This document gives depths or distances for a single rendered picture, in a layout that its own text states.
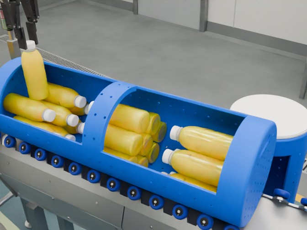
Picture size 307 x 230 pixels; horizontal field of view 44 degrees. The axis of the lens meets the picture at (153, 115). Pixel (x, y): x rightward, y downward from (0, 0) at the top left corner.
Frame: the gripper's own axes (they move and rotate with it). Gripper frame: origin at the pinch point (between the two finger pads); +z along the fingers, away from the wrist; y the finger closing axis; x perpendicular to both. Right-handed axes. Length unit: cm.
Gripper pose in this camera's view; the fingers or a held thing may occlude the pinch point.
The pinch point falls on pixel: (26, 35)
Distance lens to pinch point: 127.5
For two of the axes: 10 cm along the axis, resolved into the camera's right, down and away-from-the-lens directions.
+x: -8.6, -2.5, 4.4
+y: 5.1, -4.7, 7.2
